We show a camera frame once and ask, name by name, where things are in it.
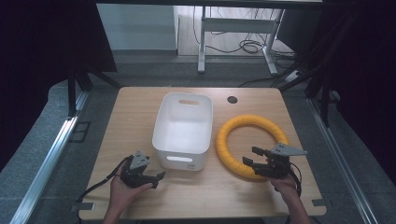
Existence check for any person's left hand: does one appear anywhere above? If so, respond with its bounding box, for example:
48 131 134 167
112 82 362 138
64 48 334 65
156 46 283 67
109 173 154 215

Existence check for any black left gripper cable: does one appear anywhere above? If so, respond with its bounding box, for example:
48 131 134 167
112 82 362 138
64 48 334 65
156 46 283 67
76 154 134 203

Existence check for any tangle of black floor cables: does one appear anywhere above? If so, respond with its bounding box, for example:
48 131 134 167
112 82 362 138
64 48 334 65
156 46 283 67
191 6 297 89

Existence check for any dark floor plate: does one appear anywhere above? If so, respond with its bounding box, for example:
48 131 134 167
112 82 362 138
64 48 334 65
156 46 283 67
68 120 92 144

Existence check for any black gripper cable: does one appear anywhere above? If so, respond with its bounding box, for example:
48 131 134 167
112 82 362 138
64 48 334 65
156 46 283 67
76 154 134 203
289 161 304 198

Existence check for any black curtain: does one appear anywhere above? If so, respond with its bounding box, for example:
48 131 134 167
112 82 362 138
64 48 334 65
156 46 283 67
306 0 396 178
0 0 118 172

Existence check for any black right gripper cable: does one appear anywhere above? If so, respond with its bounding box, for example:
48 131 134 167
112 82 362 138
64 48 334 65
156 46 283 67
289 161 304 198

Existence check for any black metal stand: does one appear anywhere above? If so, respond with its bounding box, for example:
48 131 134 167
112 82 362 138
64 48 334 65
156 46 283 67
270 12 358 128
66 66 122 119

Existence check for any white metal desk frame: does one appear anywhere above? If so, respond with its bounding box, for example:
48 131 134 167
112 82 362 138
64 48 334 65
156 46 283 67
197 5 280 76

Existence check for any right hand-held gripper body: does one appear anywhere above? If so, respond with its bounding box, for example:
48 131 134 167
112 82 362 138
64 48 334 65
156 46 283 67
251 142 308 180

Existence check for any person's right hand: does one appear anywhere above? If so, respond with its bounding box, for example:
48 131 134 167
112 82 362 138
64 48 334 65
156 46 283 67
270 173 302 203

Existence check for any white power strip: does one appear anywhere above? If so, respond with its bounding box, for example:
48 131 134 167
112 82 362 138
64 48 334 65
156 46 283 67
284 69 304 84

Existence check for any dark monitor panel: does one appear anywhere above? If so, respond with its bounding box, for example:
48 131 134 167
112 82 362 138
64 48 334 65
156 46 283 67
276 8 323 54

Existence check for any white plastic basket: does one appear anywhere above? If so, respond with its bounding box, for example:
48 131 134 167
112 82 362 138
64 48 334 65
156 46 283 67
151 91 214 172

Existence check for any aluminium floor rail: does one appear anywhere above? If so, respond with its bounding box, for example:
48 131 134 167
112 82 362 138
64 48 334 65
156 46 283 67
307 98 379 224
9 90 90 224

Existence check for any yellow foam ring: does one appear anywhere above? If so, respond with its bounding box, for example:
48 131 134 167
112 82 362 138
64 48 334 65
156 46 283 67
215 114 290 181

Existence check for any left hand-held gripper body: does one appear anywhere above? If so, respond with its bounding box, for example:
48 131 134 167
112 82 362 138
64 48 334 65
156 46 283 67
120 150 157 189

